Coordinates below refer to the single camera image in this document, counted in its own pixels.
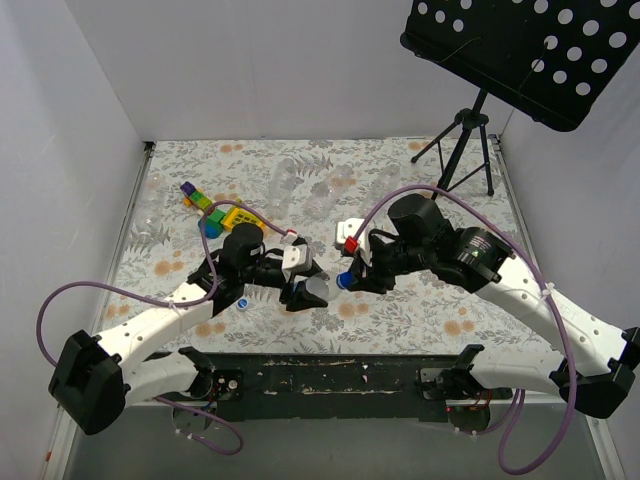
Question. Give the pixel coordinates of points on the clear bottle blue label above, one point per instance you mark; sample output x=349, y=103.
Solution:
x=323, y=288

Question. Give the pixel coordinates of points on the green blue toy blocks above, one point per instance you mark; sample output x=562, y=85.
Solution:
x=213, y=227

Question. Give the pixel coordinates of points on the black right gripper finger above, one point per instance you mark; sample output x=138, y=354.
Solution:
x=358, y=269
x=371, y=285

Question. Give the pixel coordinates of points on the blue white bottle cap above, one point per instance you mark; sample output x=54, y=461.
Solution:
x=242, y=304

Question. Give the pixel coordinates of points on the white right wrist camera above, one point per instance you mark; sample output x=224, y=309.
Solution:
x=349, y=242

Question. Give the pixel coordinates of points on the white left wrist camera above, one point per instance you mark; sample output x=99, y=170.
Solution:
x=296, y=259

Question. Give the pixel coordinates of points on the black music stand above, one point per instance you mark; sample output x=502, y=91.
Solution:
x=547, y=59

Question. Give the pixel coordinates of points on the yellow window toy block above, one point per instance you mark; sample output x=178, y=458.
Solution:
x=238, y=216

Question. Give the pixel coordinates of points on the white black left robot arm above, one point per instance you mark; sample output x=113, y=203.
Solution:
x=98, y=376

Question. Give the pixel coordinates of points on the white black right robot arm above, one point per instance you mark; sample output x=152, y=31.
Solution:
x=589, y=358

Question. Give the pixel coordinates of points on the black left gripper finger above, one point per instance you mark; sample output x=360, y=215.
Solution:
x=295, y=277
x=301, y=299

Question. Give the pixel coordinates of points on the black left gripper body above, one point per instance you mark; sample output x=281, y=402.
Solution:
x=288, y=289

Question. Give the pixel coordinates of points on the toy block car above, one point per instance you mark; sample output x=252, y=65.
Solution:
x=194, y=197

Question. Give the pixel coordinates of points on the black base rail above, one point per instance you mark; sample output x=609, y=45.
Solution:
x=277, y=386

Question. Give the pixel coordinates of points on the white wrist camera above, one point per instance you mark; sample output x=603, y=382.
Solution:
x=349, y=242
x=296, y=259

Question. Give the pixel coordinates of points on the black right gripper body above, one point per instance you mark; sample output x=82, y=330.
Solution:
x=364, y=270

